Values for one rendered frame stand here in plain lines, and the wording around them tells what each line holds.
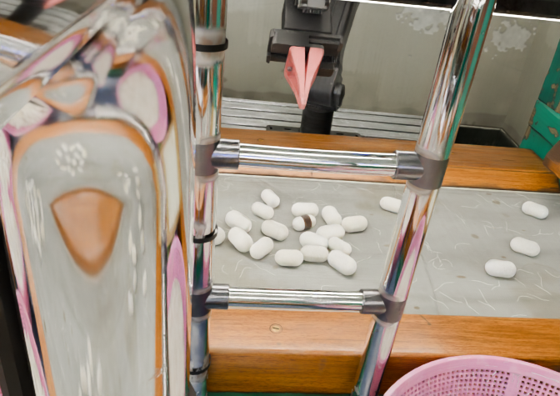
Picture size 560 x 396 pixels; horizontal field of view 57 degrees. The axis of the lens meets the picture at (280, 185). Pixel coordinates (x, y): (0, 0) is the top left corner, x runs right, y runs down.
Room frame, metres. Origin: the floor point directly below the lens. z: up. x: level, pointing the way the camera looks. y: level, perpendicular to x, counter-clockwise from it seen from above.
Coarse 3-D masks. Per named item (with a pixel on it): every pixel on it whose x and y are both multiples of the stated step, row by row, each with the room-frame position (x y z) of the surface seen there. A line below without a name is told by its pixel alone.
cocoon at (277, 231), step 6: (264, 222) 0.52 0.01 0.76; (270, 222) 0.52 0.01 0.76; (276, 222) 0.52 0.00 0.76; (264, 228) 0.52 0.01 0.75; (270, 228) 0.51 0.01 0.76; (276, 228) 0.51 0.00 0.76; (282, 228) 0.51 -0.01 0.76; (270, 234) 0.51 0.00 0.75; (276, 234) 0.51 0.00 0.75; (282, 234) 0.51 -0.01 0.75
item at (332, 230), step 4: (332, 224) 0.53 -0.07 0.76; (336, 224) 0.53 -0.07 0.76; (320, 228) 0.52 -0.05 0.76; (324, 228) 0.52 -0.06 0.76; (328, 228) 0.52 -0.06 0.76; (332, 228) 0.52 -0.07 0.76; (336, 228) 0.52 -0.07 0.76; (340, 228) 0.53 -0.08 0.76; (320, 232) 0.52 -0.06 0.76; (324, 232) 0.52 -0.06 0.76; (328, 232) 0.52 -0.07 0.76; (332, 232) 0.52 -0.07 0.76; (336, 232) 0.52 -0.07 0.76; (340, 232) 0.52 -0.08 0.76; (344, 232) 0.53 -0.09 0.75; (324, 236) 0.51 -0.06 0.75; (328, 236) 0.51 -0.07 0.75; (332, 236) 0.52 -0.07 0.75; (336, 236) 0.52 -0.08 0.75; (340, 236) 0.52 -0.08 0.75
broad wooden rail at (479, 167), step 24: (264, 144) 0.73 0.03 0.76; (288, 144) 0.74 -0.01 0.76; (312, 144) 0.75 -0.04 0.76; (336, 144) 0.76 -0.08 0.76; (360, 144) 0.77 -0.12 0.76; (384, 144) 0.78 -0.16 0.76; (408, 144) 0.79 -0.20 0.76; (456, 144) 0.82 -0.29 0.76; (240, 168) 0.67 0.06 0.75; (264, 168) 0.68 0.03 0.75; (456, 168) 0.73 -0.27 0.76; (480, 168) 0.74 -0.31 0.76; (504, 168) 0.74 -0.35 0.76; (528, 168) 0.75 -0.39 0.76; (552, 192) 0.73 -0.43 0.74
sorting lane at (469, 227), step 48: (240, 192) 0.62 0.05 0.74; (288, 192) 0.63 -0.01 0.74; (336, 192) 0.65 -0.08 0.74; (384, 192) 0.67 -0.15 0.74; (480, 192) 0.70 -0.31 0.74; (528, 192) 0.72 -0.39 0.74; (288, 240) 0.52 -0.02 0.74; (384, 240) 0.54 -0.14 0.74; (432, 240) 0.55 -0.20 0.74; (480, 240) 0.57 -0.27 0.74; (336, 288) 0.44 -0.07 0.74; (432, 288) 0.46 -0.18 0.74; (480, 288) 0.47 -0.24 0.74; (528, 288) 0.48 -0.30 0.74
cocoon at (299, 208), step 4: (296, 204) 0.57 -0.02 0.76; (300, 204) 0.57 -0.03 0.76; (304, 204) 0.57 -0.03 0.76; (308, 204) 0.57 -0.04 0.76; (312, 204) 0.57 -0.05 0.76; (292, 208) 0.57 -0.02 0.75; (296, 208) 0.57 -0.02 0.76; (300, 208) 0.56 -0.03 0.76; (304, 208) 0.57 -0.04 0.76; (308, 208) 0.57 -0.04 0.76; (312, 208) 0.57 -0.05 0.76; (316, 208) 0.57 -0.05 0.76; (292, 212) 0.57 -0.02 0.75; (296, 212) 0.56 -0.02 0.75; (300, 212) 0.56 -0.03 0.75; (304, 212) 0.56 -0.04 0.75; (308, 212) 0.56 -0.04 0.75; (312, 212) 0.57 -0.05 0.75; (316, 212) 0.57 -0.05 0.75; (296, 216) 0.56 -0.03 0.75
